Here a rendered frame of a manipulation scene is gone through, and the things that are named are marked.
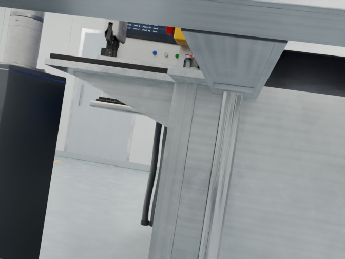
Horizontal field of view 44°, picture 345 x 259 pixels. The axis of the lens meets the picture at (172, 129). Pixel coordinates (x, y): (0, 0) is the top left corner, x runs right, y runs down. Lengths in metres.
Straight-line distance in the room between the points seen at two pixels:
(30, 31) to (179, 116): 0.71
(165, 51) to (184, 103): 1.11
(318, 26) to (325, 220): 0.85
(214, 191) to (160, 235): 0.31
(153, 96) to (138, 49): 1.00
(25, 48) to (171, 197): 0.79
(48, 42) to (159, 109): 6.36
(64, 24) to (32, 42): 5.90
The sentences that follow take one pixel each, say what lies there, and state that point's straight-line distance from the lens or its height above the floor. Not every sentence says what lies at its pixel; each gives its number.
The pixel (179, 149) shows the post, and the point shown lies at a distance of 1.19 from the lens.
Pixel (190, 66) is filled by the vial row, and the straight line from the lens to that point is 1.13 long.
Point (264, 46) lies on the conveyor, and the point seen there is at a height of 0.84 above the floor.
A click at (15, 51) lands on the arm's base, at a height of 0.92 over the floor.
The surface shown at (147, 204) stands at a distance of 2.38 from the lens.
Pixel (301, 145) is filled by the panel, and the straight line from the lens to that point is 1.19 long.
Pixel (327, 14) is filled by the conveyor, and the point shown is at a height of 0.84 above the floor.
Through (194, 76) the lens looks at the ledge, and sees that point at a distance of 1.06.
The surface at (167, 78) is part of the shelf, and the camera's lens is 1.22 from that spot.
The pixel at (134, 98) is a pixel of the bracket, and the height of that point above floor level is 0.80.
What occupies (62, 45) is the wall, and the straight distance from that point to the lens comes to 7.49.
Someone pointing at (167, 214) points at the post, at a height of 0.49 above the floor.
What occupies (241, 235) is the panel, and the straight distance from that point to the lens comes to 1.21.
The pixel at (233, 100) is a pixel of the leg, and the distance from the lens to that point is 0.97.
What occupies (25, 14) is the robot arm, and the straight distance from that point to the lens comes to 1.67.
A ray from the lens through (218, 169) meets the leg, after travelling 0.97.
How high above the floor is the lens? 0.73
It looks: level
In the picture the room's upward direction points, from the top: 9 degrees clockwise
